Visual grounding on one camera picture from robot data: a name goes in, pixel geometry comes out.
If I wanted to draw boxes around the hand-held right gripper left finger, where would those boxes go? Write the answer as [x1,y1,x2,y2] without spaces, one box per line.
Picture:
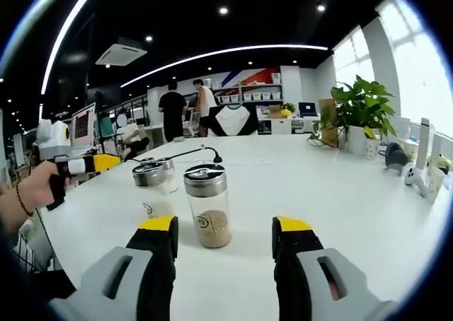
[49,214,179,321]

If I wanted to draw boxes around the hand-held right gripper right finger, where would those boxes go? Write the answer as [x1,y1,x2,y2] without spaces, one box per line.
[271,215,399,321]

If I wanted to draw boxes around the tall seasoning bottle white contents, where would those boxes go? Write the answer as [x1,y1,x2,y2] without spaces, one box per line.
[132,161,169,220]

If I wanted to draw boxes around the tall seasoning bottle brown contents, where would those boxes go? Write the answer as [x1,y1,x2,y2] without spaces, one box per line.
[183,164,233,250]

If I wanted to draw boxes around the person's left hand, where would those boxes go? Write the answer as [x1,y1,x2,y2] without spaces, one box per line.
[16,160,79,211]

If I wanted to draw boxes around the white laptop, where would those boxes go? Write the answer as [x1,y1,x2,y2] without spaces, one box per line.
[69,103,97,151]

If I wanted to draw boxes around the black tripod stand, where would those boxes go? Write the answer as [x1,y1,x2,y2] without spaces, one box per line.
[94,91,107,149]

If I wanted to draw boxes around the green board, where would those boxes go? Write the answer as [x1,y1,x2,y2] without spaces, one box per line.
[98,117,116,140]

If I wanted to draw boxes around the black hanging screen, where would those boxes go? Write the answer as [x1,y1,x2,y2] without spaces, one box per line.
[86,87,121,106]

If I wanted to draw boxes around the ceiling air conditioner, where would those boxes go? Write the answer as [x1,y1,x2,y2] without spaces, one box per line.
[95,36,148,66]

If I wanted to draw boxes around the ceiling light strip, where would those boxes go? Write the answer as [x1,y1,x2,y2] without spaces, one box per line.
[120,44,329,88]
[40,0,103,95]

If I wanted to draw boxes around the brown paper bag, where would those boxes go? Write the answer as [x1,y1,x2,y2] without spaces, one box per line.
[318,98,340,147]

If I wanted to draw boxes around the white handheld device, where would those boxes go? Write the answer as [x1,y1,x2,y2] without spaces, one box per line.
[403,165,429,197]

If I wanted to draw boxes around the dark grey desk gadget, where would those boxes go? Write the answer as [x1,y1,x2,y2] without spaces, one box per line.
[384,142,408,172]

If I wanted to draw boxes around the computer monitor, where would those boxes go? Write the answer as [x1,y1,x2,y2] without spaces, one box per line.
[298,102,319,117]

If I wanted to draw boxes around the shelf of white storage bins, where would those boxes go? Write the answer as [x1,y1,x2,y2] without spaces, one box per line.
[212,83,284,103]

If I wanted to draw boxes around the green potted plant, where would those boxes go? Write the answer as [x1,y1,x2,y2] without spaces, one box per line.
[306,75,396,159]

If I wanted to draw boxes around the tall white flask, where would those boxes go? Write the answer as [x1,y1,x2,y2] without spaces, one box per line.
[415,117,435,170]

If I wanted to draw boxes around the dark bead bracelet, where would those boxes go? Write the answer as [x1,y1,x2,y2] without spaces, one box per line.
[14,183,35,218]

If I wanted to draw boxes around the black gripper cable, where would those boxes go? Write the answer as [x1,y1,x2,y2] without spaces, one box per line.
[37,207,56,262]

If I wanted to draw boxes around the black power cable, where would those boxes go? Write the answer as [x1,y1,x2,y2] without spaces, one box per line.
[122,146,224,165]

